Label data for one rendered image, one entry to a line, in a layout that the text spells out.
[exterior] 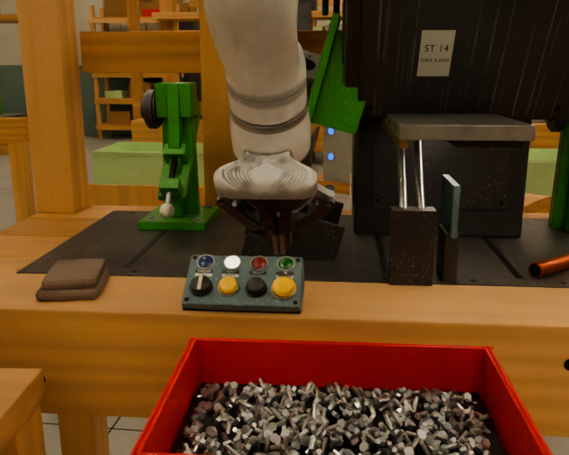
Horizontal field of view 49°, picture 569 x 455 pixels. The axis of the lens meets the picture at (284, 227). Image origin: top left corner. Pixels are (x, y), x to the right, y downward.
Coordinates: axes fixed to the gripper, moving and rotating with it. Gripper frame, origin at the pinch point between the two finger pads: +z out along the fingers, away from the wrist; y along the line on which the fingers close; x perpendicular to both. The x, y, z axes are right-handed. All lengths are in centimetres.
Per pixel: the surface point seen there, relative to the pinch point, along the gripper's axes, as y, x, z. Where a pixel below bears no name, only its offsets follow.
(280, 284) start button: 0.3, 0.1, 8.9
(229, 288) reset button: 6.6, 0.8, 9.0
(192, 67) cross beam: 26, -70, 26
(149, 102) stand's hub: 28, -46, 17
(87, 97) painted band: 447, -846, 633
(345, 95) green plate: -7.4, -31.1, 3.8
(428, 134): -17.2, -13.5, -3.9
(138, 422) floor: 60, -41, 152
